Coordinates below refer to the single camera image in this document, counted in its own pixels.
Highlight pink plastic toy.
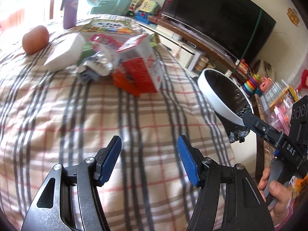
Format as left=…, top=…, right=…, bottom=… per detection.
left=259, top=76, right=272, bottom=93

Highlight white television cabinet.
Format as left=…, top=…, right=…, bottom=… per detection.
left=142, top=22, right=241, bottom=77

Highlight brown marble television shelf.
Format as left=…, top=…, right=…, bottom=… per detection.
left=148, top=16, right=243, bottom=73

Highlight white trash bin black liner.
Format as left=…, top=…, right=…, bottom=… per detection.
left=197, top=69, right=254, bottom=145

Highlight green illustrated picture book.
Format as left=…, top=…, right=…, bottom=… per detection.
left=78, top=19, right=143, bottom=40

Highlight teal furniture dust cover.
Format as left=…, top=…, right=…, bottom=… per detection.
left=78, top=0, right=133, bottom=17

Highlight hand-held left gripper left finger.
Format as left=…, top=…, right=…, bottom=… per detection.
left=21, top=136, right=122, bottom=231

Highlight blue toy cash register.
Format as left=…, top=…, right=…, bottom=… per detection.
left=134, top=12, right=158, bottom=26

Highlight white paper box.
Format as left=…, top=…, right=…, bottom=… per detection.
left=43, top=33, right=85, bottom=72

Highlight rainbow stacking ring toy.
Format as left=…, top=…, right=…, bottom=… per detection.
left=241, top=73, right=263, bottom=95

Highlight clear plastic wrapper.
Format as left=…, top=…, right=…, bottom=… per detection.
left=78, top=48, right=121, bottom=83

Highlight stacked beige containers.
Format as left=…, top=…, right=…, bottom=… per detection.
left=195, top=56, right=210, bottom=73

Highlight green toy phone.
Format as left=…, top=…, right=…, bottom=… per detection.
left=141, top=0, right=161, bottom=15

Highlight pink plastic box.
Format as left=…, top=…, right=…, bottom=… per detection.
left=267, top=106, right=293, bottom=128

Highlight purple thermos bottle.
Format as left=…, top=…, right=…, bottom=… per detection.
left=63, top=0, right=81, bottom=30

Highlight person's right hand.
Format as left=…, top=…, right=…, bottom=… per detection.
left=257, top=168, right=297, bottom=220

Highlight clear plastic organiser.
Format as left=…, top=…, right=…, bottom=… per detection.
left=263, top=80, right=293, bottom=106

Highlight pink snack packet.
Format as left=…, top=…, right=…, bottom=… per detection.
left=89, top=34, right=122, bottom=51

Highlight black flat screen television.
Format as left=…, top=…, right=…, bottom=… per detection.
left=161, top=0, right=277, bottom=64

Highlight white and red carton box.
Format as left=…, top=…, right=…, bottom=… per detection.
left=113, top=34, right=164, bottom=97

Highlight beige handbag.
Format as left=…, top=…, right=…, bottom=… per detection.
left=256, top=60, right=273, bottom=77

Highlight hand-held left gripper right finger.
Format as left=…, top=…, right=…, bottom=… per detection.
left=177, top=136, right=275, bottom=231

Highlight brown egg-shaped ball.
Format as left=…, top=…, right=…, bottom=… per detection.
left=22, top=25, right=50, bottom=55

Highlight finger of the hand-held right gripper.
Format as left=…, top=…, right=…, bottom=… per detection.
left=242, top=113, right=287, bottom=148

